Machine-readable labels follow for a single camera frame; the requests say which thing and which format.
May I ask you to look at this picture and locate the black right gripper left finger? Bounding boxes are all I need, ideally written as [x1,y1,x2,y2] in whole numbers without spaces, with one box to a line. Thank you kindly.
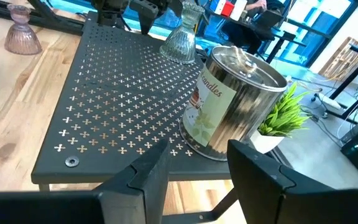
[96,138,171,224]

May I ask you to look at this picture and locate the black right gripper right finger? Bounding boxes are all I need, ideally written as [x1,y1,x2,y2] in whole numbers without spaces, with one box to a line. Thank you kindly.
[227,139,335,224]

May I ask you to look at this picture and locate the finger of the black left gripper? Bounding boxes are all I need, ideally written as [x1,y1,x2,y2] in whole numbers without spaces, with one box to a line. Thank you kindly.
[129,0,160,35]

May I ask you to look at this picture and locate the green glass candlestick holder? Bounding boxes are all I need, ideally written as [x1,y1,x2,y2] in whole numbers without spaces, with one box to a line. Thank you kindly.
[159,0,205,65]

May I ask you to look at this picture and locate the silver candle tin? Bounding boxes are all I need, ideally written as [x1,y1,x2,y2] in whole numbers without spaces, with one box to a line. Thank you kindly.
[178,45,289,162]

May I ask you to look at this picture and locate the pink glass candlestick holder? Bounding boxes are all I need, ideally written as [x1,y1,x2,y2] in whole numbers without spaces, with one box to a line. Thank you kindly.
[4,3,43,56]

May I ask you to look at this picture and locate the black perforated metal riser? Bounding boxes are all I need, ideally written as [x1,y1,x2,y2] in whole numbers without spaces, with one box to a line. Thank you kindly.
[30,11,293,224]

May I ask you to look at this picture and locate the small green potted plant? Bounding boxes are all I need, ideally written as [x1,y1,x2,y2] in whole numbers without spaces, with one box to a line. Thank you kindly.
[249,82,312,155]

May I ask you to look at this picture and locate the blue box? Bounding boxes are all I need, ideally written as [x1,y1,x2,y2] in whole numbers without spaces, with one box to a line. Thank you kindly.
[209,0,226,13]

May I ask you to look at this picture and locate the red box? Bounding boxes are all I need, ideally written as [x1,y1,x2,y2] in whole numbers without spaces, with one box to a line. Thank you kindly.
[221,1,235,18]

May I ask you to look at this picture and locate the white box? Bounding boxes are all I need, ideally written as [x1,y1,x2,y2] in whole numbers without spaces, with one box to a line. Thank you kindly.
[230,0,248,21]

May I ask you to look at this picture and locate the person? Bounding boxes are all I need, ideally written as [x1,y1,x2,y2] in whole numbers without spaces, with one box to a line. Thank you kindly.
[221,0,287,55]

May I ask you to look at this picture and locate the white power strip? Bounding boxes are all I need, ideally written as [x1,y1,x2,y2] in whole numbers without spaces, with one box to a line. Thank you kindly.
[311,91,343,119]

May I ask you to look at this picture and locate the black office desk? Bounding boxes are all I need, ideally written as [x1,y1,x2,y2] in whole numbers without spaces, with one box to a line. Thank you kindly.
[202,6,307,65]

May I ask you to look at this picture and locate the wooden slatted crate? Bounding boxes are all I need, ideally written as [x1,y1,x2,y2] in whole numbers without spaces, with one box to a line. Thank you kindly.
[318,36,358,82]

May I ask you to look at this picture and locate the black aluminium table frame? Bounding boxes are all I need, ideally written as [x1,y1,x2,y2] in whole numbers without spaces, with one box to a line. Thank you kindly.
[0,0,86,35]

